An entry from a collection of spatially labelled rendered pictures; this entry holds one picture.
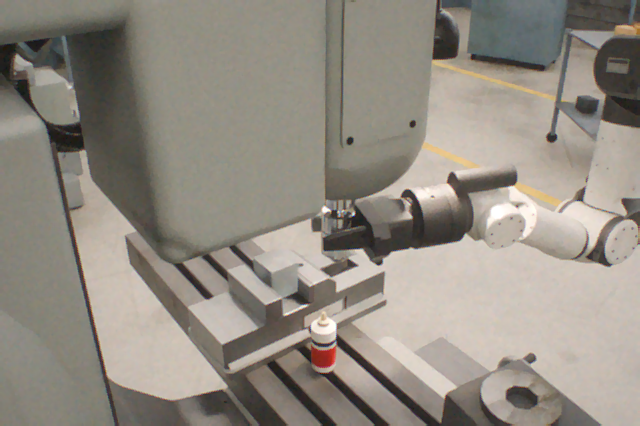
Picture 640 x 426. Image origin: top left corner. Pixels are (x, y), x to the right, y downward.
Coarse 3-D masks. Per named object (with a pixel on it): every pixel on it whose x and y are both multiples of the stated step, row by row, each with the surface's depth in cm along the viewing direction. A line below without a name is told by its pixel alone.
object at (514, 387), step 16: (496, 368) 72; (512, 368) 72; (528, 368) 72; (480, 384) 70; (496, 384) 68; (512, 384) 68; (528, 384) 68; (544, 384) 68; (448, 400) 69; (464, 400) 68; (480, 400) 67; (496, 400) 66; (512, 400) 68; (528, 400) 68; (544, 400) 66; (560, 400) 66; (448, 416) 69; (464, 416) 66; (480, 416) 66; (496, 416) 64; (512, 416) 64; (528, 416) 64; (544, 416) 64; (560, 416) 65; (576, 416) 65
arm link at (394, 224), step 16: (416, 192) 84; (432, 192) 84; (368, 208) 84; (384, 208) 84; (400, 208) 84; (416, 208) 84; (432, 208) 83; (448, 208) 83; (368, 224) 81; (384, 224) 80; (400, 224) 81; (416, 224) 84; (432, 224) 83; (448, 224) 83; (384, 240) 79; (400, 240) 82; (416, 240) 86; (432, 240) 84; (368, 256) 83; (384, 256) 81
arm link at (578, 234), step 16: (544, 208) 94; (576, 208) 102; (592, 208) 101; (560, 224) 94; (576, 224) 97; (592, 224) 98; (608, 224) 96; (544, 240) 93; (560, 240) 94; (576, 240) 96; (592, 240) 97; (560, 256) 97; (576, 256) 98; (592, 256) 97
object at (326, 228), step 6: (324, 222) 82; (354, 222) 82; (324, 228) 82; (330, 228) 81; (336, 228) 81; (342, 228) 81; (348, 228) 82; (324, 234) 82; (324, 252) 84; (330, 252) 83; (336, 252) 83; (342, 252) 83; (348, 252) 83; (336, 258) 83; (342, 258) 83
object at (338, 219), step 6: (324, 210) 82; (348, 210) 82; (354, 210) 82; (324, 216) 81; (330, 216) 81; (336, 216) 81; (342, 216) 81; (348, 216) 81; (354, 216) 82; (330, 222) 81; (336, 222) 81; (342, 222) 81; (348, 222) 81
